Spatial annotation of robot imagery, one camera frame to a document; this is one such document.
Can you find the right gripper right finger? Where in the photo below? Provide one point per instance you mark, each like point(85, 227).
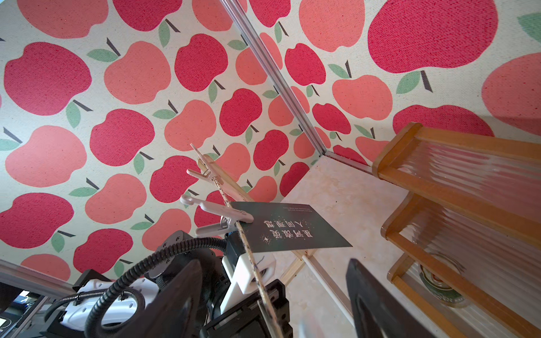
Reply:
point(376, 312)

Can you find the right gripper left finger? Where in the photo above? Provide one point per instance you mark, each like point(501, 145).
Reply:
point(174, 311)

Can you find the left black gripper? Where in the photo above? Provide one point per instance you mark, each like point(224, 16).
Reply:
point(243, 320)

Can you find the white clothespin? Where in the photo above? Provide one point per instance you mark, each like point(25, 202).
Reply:
point(229, 217)

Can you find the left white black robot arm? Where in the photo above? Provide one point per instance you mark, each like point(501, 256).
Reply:
point(103, 309)

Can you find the green beverage can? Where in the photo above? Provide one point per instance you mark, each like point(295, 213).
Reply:
point(445, 294)

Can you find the wooden shelf with ribbed panels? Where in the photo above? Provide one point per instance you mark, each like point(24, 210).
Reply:
point(476, 199)

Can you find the grey clothespin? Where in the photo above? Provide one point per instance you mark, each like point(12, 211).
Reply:
point(209, 176)

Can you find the wooden hanging rack frame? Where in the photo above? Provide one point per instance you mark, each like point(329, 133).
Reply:
point(304, 258)

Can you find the left aluminium corner post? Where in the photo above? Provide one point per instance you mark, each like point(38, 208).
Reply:
point(266, 61)

